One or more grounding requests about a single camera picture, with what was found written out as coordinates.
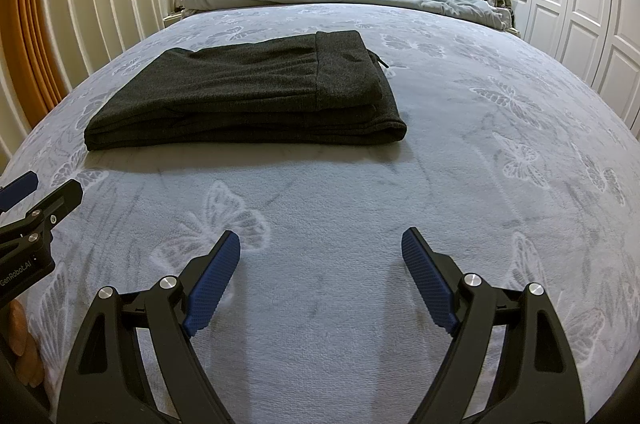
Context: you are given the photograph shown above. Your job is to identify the grey butterfly print blanket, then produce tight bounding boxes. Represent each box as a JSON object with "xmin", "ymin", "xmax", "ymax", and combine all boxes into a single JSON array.
[{"xmin": 0, "ymin": 2, "xmax": 640, "ymax": 424}]

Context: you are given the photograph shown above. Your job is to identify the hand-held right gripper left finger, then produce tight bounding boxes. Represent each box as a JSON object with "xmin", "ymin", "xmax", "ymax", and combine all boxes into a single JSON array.
[{"xmin": 55, "ymin": 230, "xmax": 242, "ymax": 424}]

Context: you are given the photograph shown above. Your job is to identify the orange curtain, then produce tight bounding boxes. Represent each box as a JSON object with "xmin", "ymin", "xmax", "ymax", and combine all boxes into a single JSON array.
[{"xmin": 15, "ymin": 0, "xmax": 71, "ymax": 105}]

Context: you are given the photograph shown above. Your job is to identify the dark grey pants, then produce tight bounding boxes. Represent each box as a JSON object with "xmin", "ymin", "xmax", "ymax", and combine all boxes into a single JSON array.
[{"xmin": 84, "ymin": 30, "xmax": 407, "ymax": 151}]

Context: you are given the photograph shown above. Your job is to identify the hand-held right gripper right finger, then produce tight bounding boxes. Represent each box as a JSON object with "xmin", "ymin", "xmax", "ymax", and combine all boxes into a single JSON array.
[{"xmin": 401, "ymin": 227, "xmax": 586, "ymax": 424}]

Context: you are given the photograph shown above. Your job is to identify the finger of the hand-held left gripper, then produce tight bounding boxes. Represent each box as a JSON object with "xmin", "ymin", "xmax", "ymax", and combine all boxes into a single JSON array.
[
  {"xmin": 0, "ymin": 179, "xmax": 83, "ymax": 250},
  {"xmin": 0, "ymin": 171, "xmax": 40, "ymax": 212}
]

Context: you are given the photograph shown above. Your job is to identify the person's left hand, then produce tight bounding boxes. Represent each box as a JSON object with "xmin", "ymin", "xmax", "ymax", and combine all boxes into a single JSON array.
[{"xmin": 10, "ymin": 301, "xmax": 46, "ymax": 387}]

